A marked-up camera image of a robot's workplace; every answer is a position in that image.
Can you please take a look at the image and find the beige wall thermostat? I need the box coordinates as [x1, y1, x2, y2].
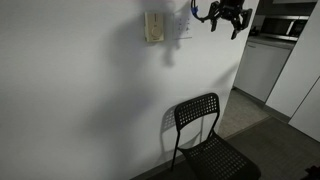
[143, 11, 165, 43]

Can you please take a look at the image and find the white base cabinet with countertop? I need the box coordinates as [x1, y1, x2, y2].
[232, 34, 296, 103]

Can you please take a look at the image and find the silver black microwave oven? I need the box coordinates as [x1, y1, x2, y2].
[259, 15, 310, 43]

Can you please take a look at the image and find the white cabinet door panel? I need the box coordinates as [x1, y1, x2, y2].
[288, 76, 320, 143]

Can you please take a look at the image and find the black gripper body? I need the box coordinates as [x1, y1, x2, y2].
[219, 0, 247, 19]

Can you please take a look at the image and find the tall white cabinet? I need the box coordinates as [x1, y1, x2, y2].
[264, 0, 320, 118]

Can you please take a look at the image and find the small dark countertop appliance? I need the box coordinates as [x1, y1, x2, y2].
[248, 26, 261, 38]

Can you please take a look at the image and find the dark object on floor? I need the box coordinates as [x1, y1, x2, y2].
[304, 164, 320, 180]

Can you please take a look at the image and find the black perforated chair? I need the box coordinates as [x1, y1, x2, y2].
[170, 92, 262, 180]

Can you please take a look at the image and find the blue cable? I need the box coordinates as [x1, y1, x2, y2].
[190, 0, 212, 23]

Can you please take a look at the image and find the white double switch plate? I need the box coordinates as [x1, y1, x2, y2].
[172, 12, 194, 41]

